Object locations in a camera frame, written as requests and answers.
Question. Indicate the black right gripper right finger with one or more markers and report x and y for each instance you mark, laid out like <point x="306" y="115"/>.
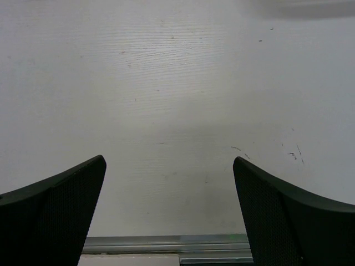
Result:
<point x="287" y="225"/>

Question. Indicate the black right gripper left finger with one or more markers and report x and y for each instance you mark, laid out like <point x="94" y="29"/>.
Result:
<point x="47" y="222"/>

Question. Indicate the aluminium table edge rail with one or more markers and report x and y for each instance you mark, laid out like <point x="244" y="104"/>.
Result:
<point x="191" y="249"/>

